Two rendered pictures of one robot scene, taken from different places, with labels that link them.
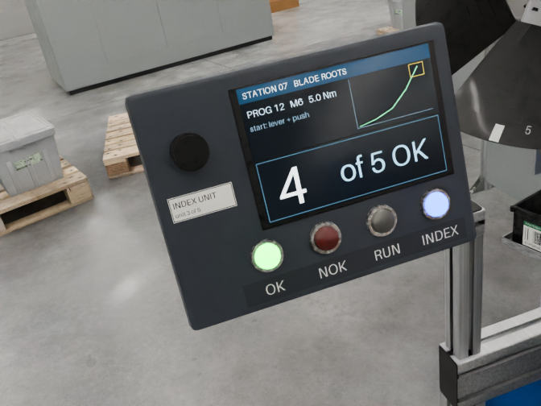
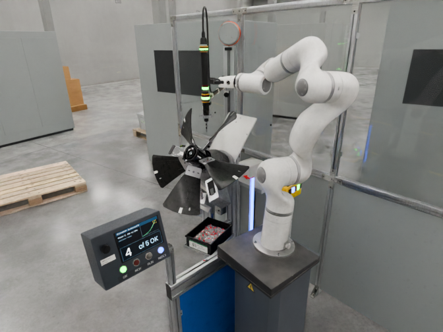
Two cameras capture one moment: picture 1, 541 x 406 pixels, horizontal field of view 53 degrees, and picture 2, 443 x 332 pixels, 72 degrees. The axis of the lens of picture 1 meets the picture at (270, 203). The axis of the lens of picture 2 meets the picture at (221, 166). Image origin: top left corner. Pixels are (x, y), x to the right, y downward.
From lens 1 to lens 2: 0.73 m
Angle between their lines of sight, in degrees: 28
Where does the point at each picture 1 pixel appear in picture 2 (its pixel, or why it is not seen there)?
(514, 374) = (186, 287)
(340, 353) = (128, 296)
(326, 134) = (135, 239)
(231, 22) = (47, 120)
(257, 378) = (89, 317)
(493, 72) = (178, 190)
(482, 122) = (176, 207)
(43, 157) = not seen: outside the picture
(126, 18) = not seen: outside the picture
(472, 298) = (173, 268)
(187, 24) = (18, 121)
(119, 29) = not seen: outside the picture
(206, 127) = (109, 242)
